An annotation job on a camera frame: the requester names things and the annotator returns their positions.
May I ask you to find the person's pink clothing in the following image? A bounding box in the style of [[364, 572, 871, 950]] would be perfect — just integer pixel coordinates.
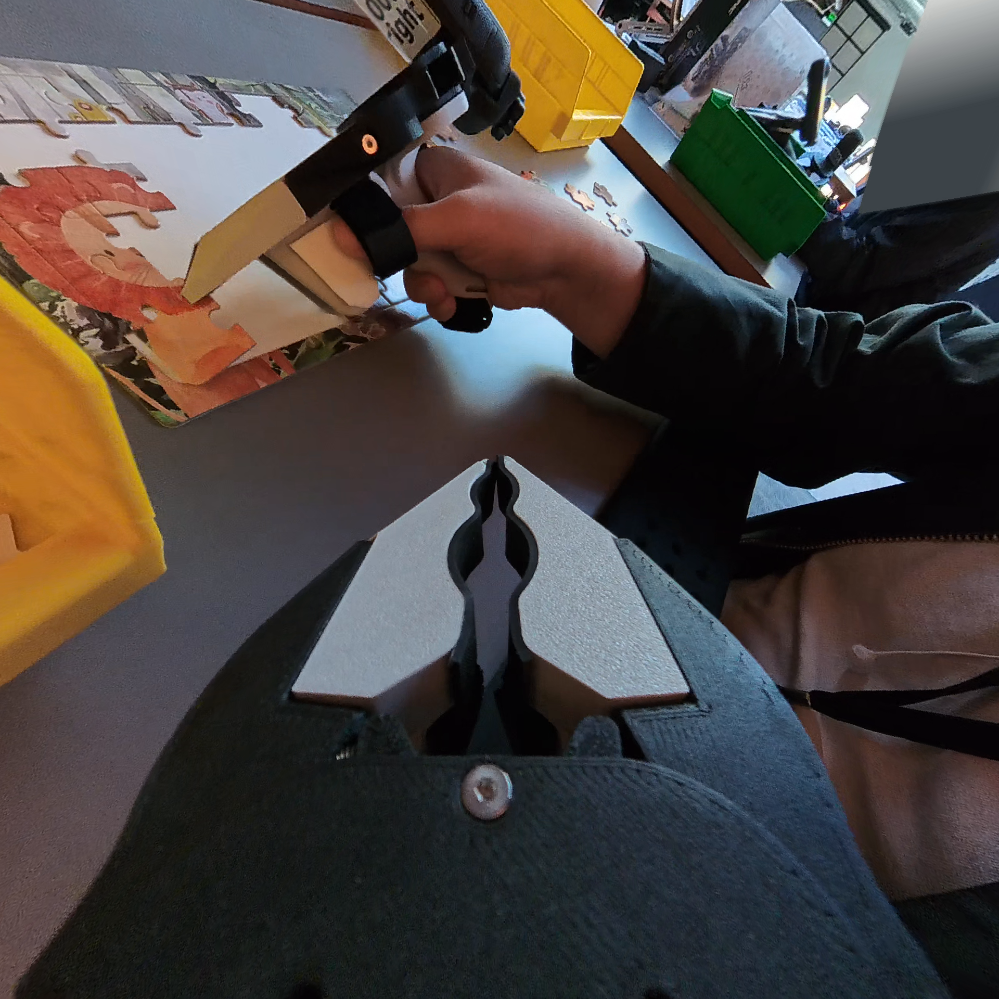
[[722, 539, 999, 899]]

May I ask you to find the cardboard box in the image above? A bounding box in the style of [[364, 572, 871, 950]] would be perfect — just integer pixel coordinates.
[[679, 0, 828, 134]]

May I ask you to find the person's right forearm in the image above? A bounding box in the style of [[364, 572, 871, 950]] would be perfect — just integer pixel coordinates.
[[573, 242, 999, 485]]

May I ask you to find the pastel puzzle piece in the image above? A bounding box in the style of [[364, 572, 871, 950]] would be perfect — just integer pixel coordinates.
[[144, 300, 257, 385]]

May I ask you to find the person's dark clothing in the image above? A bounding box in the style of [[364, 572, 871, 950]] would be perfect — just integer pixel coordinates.
[[741, 468, 999, 547]]

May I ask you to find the grey desk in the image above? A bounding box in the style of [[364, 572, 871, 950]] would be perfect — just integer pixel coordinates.
[[0, 0, 789, 999]]

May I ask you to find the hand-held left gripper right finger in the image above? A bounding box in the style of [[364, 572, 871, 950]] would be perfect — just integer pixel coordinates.
[[499, 457, 693, 727]]

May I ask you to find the person's right hand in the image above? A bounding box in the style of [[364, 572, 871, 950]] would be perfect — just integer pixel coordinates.
[[331, 144, 650, 357]]

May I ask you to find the puzzle frame tray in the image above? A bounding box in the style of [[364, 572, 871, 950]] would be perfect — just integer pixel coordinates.
[[0, 55, 438, 428]]

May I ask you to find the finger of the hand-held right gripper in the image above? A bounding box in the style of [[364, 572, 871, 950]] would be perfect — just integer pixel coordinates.
[[180, 182, 309, 305]]

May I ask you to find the cluster of loose puzzle pieces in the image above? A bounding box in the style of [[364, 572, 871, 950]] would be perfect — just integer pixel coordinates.
[[519, 168, 633, 235]]

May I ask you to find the grey yellow flower puzzle piece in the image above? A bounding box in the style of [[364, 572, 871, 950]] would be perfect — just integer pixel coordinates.
[[47, 82, 118, 126]]

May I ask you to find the pale spotted puzzle piece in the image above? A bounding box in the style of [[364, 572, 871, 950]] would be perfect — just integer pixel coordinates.
[[175, 86, 262, 130]]

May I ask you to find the yellow plastic bin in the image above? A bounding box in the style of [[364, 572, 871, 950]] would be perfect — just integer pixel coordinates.
[[484, 0, 645, 153], [0, 273, 167, 688]]

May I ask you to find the green plastic bin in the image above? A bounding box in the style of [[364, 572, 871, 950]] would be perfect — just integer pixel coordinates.
[[670, 88, 828, 262]]

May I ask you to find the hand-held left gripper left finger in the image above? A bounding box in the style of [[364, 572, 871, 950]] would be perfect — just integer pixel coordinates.
[[290, 459, 497, 753]]

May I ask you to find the white drawstring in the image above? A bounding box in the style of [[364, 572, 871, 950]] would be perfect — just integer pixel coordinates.
[[851, 644, 999, 662]]

